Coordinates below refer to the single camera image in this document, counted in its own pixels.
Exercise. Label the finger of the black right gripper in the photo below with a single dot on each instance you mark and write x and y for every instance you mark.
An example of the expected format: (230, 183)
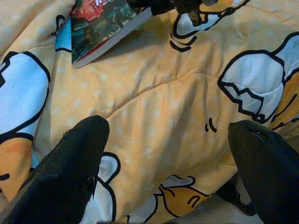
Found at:
(168, 5)

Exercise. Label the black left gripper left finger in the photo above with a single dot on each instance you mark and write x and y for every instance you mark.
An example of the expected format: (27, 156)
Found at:
(58, 182)

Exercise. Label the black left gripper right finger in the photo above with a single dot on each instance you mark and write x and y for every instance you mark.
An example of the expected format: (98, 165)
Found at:
(271, 177)

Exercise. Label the dark green red book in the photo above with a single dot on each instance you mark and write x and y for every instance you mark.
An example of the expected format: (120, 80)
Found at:
(98, 28)

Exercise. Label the yellow cartoon print quilt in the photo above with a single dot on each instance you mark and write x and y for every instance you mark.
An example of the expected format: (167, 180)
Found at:
(163, 105)

